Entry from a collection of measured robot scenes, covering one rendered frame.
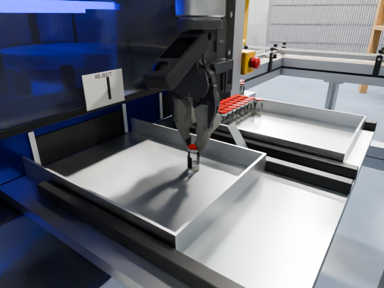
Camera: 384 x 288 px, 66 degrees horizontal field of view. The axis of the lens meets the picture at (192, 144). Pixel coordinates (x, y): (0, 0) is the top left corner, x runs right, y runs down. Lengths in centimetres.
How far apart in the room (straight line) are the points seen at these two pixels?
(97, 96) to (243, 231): 33
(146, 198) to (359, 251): 153
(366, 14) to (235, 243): 859
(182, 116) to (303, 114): 44
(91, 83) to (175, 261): 33
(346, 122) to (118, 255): 65
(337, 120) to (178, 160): 45
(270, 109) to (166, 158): 41
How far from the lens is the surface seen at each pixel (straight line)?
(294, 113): 86
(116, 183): 51
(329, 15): 875
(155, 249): 35
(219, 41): 50
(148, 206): 45
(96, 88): 54
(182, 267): 33
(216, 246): 38
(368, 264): 181
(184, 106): 49
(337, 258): 177
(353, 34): 884
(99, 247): 40
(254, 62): 99
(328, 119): 84
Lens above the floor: 114
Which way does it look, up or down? 24 degrees down
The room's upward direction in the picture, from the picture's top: straight up
